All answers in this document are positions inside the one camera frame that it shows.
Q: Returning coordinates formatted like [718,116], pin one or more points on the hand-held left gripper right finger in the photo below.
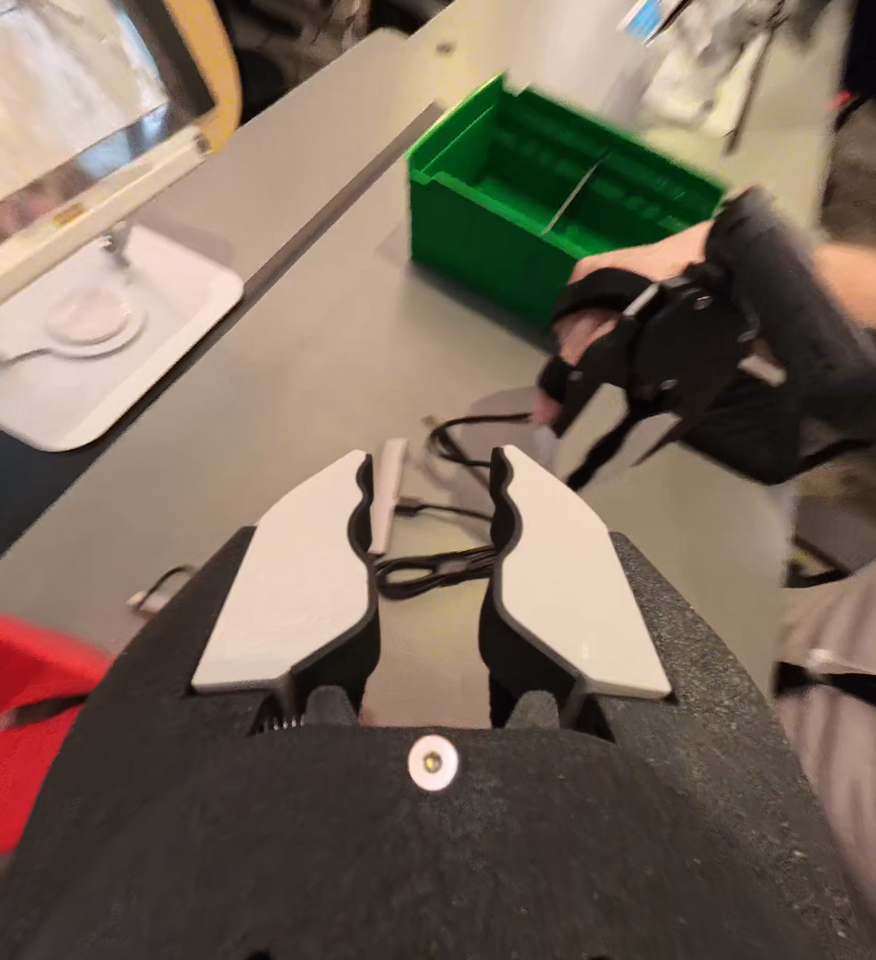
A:
[573,585]

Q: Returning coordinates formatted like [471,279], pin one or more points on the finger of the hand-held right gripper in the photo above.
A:
[554,442]
[637,442]

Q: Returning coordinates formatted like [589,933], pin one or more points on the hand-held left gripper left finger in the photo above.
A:
[295,585]

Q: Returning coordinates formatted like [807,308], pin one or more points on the grey usb hub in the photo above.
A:
[391,480]

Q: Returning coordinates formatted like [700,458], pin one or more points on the person's right hand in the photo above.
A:
[633,259]

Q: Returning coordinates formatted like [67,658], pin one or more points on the green plastic bin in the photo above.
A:
[483,232]

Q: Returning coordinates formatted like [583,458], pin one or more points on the large red bin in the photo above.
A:
[3,675]

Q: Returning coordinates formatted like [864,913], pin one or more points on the blue and white card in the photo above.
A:
[648,19]

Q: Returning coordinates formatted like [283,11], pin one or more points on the wooden chair back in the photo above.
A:
[220,67]

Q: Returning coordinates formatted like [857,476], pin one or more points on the tablet with bright screen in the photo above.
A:
[33,90]

